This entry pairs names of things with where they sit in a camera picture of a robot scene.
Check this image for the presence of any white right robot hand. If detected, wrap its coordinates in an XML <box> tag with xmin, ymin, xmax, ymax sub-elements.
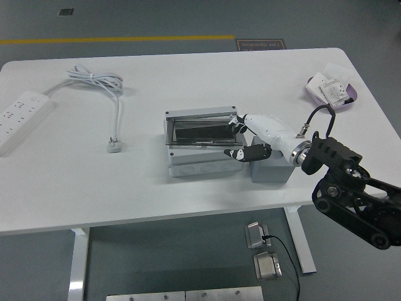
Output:
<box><xmin>223</xmin><ymin>113</ymin><xmax>311</xmax><ymax>164</ymax></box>

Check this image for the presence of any smoky transparent box lid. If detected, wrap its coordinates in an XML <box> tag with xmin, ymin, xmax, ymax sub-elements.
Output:
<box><xmin>165</xmin><ymin>114</ymin><xmax>241</xmax><ymax>147</ymax></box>

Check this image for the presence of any grey plastic electrical box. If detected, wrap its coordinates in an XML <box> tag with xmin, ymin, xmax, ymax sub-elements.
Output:
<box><xmin>164</xmin><ymin>105</ymin><xmax>247</xmax><ymax>178</ymax></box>

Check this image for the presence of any grey block battery stand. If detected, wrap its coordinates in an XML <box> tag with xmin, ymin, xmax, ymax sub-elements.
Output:
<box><xmin>250</xmin><ymin>135</ymin><xmax>295</xmax><ymax>184</ymax></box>

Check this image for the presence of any metal floor socket box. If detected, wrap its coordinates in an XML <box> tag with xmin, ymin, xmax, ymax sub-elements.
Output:
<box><xmin>244</xmin><ymin>221</ymin><xmax>273</xmax><ymax>250</ymax></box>
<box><xmin>253</xmin><ymin>251</ymin><xmax>283</xmax><ymax>280</ymax></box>

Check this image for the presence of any white cardboard packet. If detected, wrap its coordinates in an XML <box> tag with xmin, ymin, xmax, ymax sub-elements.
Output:
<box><xmin>306</xmin><ymin>71</ymin><xmax>326</xmax><ymax>101</ymax></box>

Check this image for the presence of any dark floor sign mat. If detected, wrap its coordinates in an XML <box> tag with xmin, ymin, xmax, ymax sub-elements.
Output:
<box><xmin>236</xmin><ymin>39</ymin><xmax>288</xmax><ymax>51</ymax></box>

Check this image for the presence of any purple plastic tray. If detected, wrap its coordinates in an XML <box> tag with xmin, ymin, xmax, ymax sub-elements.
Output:
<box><xmin>305</xmin><ymin>75</ymin><xmax>360</xmax><ymax>114</ymax></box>

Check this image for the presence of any clear plastic bag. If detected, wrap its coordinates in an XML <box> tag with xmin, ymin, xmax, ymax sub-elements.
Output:
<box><xmin>324</xmin><ymin>62</ymin><xmax>353</xmax><ymax>84</ymax></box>

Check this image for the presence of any white table leg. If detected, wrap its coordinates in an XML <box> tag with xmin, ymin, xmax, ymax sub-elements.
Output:
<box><xmin>68</xmin><ymin>228</ymin><xmax>91</xmax><ymax>301</ymax></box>
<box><xmin>285</xmin><ymin>206</ymin><xmax>317</xmax><ymax>275</ymax></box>

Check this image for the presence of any white power strip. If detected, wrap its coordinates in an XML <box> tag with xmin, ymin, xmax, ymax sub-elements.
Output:
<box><xmin>0</xmin><ymin>90</ymin><xmax>55</xmax><ymax>157</ymax></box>

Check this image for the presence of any white wall socket panel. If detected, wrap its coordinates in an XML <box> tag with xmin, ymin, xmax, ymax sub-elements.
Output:
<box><xmin>319</xmin><ymin>77</ymin><xmax>348</xmax><ymax>106</ymax></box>

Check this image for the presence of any black floor cable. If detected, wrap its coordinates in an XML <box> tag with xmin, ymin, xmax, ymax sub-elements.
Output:
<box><xmin>263</xmin><ymin>235</ymin><xmax>301</xmax><ymax>301</ymax></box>

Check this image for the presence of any white power cord with plug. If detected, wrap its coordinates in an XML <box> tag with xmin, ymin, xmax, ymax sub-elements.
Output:
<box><xmin>43</xmin><ymin>64</ymin><xmax>125</xmax><ymax>154</ymax></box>

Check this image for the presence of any grey metal base plate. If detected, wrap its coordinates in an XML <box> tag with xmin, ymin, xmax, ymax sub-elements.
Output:
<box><xmin>105</xmin><ymin>290</ymin><xmax>186</xmax><ymax>301</ymax></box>
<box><xmin>185</xmin><ymin>285</ymin><xmax>264</xmax><ymax>301</ymax></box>

